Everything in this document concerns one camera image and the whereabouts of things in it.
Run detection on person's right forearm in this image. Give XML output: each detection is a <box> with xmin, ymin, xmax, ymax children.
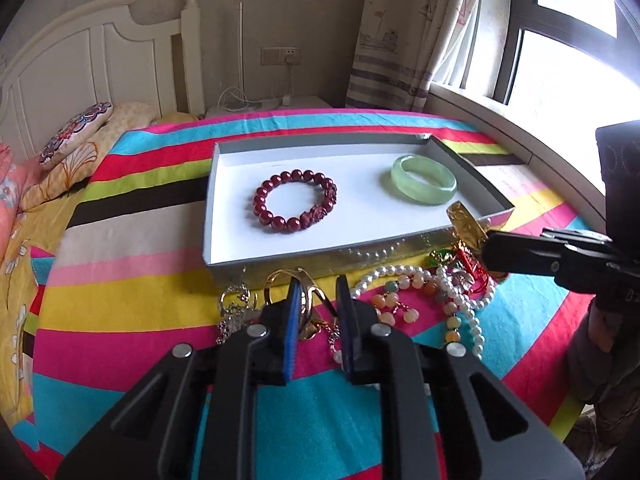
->
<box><xmin>566</xmin><ymin>330</ymin><xmax>640</xmax><ymax>461</ymax></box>

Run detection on embroidered floral cushion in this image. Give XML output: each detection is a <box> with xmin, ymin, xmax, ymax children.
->
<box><xmin>39</xmin><ymin>102</ymin><xmax>114</xmax><ymax>170</ymax></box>

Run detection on dark framed window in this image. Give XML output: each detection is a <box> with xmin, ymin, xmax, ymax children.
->
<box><xmin>492</xmin><ymin>0</ymin><xmax>640</xmax><ymax>128</ymax></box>

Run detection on yellow floral bedsheet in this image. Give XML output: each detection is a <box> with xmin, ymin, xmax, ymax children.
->
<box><xmin>0</xmin><ymin>110</ymin><xmax>201</xmax><ymax>428</ymax></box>

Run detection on grey cardboard box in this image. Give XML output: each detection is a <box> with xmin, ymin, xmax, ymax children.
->
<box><xmin>202</xmin><ymin>132</ymin><xmax>516</xmax><ymax>289</ymax></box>

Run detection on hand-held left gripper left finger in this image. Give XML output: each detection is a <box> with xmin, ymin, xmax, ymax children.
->
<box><xmin>55</xmin><ymin>276</ymin><xmax>303</xmax><ymax>480</ymax></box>

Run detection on gold bangle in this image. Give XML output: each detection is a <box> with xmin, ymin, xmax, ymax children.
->
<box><xmin>446</xmin><ymin>201</ymin><xmax>494</xmax><ymax>254</ymax></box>

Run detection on colourful striped blanket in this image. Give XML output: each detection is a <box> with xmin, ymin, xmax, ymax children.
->
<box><xmin>20</xmin><ymin>107</ymin><xmax>601</xmax><ymax>480</ymax></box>

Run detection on multicolour bead bracelet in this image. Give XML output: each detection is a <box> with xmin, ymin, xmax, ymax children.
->
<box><xmin>370</xmin><ymin>280</ymin><xmax>463</xmax><ymax>347</ymax></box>

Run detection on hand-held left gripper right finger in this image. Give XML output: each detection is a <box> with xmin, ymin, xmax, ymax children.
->
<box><xmin>336</xmin><ymin>274</ymin><xmax>586</xmax><ymax>480</ymax></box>

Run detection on silver chain ornament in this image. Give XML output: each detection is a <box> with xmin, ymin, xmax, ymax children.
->
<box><xmin>216</xmin><ymin>282</ymin><xmax>262</xmax><ymax>346</ymax></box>

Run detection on white charger with cable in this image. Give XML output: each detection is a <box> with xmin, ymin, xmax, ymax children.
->
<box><xmin>281</xmin><ymin>62</ymin><xmax>297</xmax><ymax>107</ymax></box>

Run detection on white nightstand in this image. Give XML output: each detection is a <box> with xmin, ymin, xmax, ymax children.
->
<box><xmin>205</xmin><ymin>95</ymin><xmax>332</xmax><ymax>120</ymax></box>

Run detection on person's right hand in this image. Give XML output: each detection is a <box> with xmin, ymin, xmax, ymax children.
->
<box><xmin>589</xmin><ymin>301</ymin><xmax>617</xmax><ymax>354</ymax></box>

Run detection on printed beige curtain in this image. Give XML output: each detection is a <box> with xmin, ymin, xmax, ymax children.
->
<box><xmin>345</xmin><ymin>0</ymin><xmax>490</xmax><ymax>114</ymax></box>

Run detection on pink folded quilt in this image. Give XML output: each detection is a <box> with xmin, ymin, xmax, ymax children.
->
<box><xmin>0</xmin><ymin>142</ymin><xmax>47</xmax><ymax>262</ymax></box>

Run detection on wall socket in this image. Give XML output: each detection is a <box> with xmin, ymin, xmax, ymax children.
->
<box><xmin>261</xmin><ymin>46</ymin><xmax>301</xmax><ymax>66</ymax></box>

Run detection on white pole lamp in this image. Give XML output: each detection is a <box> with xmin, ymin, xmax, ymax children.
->
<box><xmin>207</xmin><ymin>2</ymin><xmax>281</xmax><ymax>116</ymax></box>

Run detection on yellow patterned pillow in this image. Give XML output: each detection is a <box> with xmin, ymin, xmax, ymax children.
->
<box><xmin>20</xmin><ymin>102</ymin><xmax>162</xmax><ymax>212</ymax></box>

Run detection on green pendant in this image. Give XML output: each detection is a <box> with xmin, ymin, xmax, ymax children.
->
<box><xmin>428</xmin><ymin>245</ymin><xmax>496</xmax><ymax>297</ymax></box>

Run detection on dark red bead bracelet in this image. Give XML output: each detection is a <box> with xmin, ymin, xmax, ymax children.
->
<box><xmin>253</xmin><ymin>169</ymin><xmax>337</xmax><ymax>234</ymax></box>

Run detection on green jade bangle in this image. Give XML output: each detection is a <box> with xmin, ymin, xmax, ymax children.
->
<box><xmin>390</xmin><ymin>154</ymin><xmax>458</xmax><ymax>206</ymax></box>

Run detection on white pearl necklace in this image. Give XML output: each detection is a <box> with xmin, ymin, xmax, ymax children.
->
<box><xmin>350</xmin><ymin>264</ymin><xmax>497</xmax><ymax>361</ymax></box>

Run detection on white wooden headboard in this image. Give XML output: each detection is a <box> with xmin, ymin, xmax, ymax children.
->
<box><xmin>0</xmin><ymin>0</ymin><xmax>207</xmax><ymax>161</ymax></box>

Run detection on gold ring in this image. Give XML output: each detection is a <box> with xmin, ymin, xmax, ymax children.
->
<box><xmin>263</xmin><ymin>268</ymin><xmax>322</xmax><ymax>312</ymax></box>

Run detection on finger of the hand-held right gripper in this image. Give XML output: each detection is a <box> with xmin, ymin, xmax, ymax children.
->
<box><xmin>481</xmin><ymin>230</ymin><xmax>626</xmax><ymax>292</ymax></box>
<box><xmin>541</xmin><ymin>227</ymin><xmax>615</xmax><ymax>247</ymax></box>

